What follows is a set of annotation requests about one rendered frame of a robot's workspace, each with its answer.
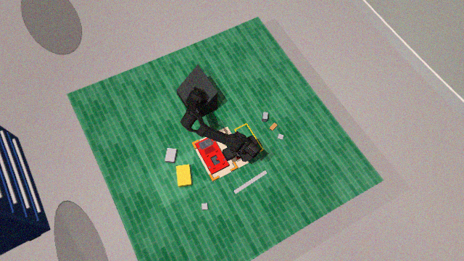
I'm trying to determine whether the orange flat block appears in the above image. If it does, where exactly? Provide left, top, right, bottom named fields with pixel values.
left=269, top=123, right=277, bottom=131

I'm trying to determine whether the yellow rectangular block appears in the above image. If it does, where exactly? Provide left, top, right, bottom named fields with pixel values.
left=176, top=164, right=192, bottom=187

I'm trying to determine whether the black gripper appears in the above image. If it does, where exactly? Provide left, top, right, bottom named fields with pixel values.
left=222, top=136, right=258, bottom=161

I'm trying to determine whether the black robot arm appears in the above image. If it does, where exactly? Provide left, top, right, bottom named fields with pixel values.
left=181, top=87, right=261, bottom=162

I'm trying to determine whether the light grey flat bar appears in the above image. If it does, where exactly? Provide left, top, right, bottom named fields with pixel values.
left=234, top=170, right=267, bottom=194

